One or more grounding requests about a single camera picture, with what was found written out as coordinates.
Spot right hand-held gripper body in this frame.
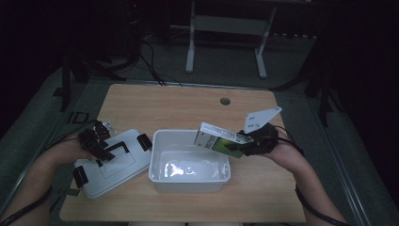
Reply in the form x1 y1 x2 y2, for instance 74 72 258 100
237 105 282 157

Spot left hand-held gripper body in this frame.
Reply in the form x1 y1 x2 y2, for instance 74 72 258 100
77 120 116 162

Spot white storage box lid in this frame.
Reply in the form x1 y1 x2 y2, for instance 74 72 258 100
72 128 154 200

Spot green and white carton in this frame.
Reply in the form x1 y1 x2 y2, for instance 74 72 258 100
193 121 254 159

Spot white plastic storage box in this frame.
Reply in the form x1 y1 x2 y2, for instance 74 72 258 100
148 128 231 194

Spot person's left hand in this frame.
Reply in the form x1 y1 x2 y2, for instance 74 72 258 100
48 133 96 165

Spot person's right hand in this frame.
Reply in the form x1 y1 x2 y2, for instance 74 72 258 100
265 131 304 172

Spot black tripod stand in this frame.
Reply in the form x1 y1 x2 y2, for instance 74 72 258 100
269 59 346 128
53 43 139 113

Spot white metal stand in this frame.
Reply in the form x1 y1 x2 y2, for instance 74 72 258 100
184 0 278 80

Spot black floor bracket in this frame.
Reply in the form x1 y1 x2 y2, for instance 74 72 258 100
66 110 89 124

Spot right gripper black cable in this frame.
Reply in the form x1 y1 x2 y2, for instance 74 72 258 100
275 124 354 226

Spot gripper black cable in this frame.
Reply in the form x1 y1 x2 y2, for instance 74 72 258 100
0 119 99 226
275 124 354 226

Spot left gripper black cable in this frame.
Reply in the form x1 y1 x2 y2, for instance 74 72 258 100
0 119 99 226

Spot black floor cables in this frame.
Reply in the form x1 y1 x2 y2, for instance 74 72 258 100
137 39 184 88

